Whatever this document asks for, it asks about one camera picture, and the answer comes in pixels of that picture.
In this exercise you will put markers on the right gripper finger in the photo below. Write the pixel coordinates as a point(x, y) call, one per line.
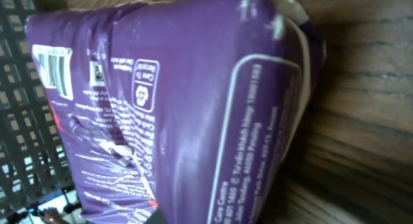
point(157, 217)

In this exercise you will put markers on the red purple pad pack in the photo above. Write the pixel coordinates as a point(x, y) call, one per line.
point(182, 109)

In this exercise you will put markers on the grey plastic basket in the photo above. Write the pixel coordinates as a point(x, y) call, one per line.
point(33, 162)

